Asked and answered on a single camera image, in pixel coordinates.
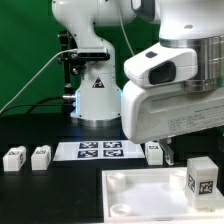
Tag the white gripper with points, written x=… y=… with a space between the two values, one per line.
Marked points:
x=166 y=111

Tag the white square tabletop part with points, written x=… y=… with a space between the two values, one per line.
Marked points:
x=152 y=196

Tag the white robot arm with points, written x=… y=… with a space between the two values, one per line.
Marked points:
x=195 y=24

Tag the white marker sheet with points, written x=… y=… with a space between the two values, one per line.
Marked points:
x=93 y=150

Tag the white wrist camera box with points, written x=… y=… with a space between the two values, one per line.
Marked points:
x=160 y=65

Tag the black camera stand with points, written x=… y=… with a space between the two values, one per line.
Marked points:
x=71 y=68

